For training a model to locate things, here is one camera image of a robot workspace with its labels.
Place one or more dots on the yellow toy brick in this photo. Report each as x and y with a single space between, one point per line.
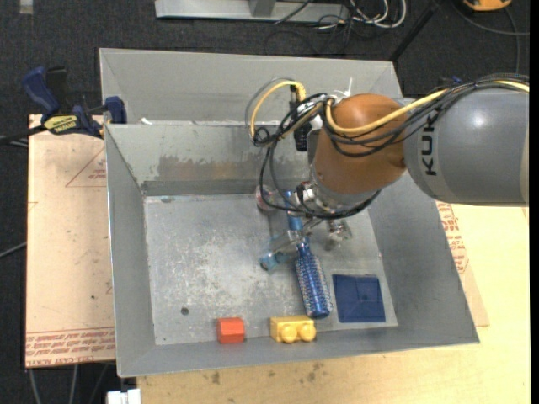
291 328

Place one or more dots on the grey metal bin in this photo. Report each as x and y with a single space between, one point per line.
210 259

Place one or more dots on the brown cardboard board, red print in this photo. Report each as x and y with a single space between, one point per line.
67 234

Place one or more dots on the black cylinder on white bracket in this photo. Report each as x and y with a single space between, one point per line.
301 138

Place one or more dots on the orange small block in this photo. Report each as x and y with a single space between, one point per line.
230 331

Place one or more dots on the dark blue flat square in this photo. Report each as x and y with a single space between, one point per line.
359 298

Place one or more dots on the blue hairbrush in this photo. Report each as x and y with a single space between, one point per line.
312 286

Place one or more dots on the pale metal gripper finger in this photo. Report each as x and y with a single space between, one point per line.
290 237
278 257

